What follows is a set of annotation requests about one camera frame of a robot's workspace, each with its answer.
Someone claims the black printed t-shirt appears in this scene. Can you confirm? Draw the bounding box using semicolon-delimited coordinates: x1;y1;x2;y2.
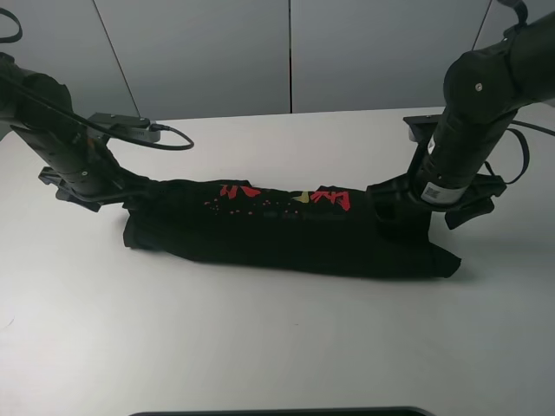
123;180;460;279

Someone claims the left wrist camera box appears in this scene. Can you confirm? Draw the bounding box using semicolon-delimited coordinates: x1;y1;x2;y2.
88;113;160;143

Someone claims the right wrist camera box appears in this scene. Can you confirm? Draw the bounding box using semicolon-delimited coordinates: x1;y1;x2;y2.
403;114;441;143

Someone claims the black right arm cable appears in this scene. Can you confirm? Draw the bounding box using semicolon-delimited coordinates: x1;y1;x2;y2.
483;120;555;187

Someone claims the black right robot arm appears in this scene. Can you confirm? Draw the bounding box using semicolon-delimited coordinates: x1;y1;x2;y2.
368;1;554;232

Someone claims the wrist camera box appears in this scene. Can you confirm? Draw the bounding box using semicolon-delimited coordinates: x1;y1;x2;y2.
403;114;441;143
88;113;160;143

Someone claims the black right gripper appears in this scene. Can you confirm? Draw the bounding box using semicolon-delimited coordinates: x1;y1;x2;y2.
366;172;506;234

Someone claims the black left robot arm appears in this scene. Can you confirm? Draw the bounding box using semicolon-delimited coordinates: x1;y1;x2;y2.
1;53;150;212

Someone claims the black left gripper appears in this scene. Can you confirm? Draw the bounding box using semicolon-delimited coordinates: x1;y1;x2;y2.
37;146;152;212

